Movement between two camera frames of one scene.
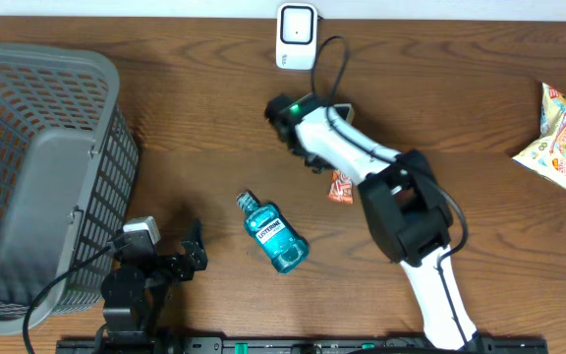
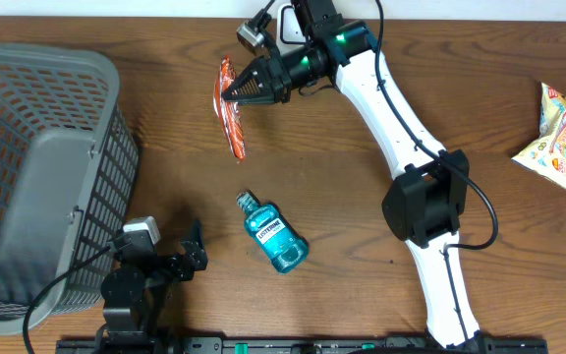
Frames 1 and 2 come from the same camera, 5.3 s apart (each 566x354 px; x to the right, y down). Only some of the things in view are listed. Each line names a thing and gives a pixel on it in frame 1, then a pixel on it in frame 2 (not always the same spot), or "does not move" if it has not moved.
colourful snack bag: x=559 y=121 does not move
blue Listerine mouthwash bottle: x=264 y=225 does not move
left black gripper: x=195 y=254 does not move
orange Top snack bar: x=341 y=188 -> x=227 y=111
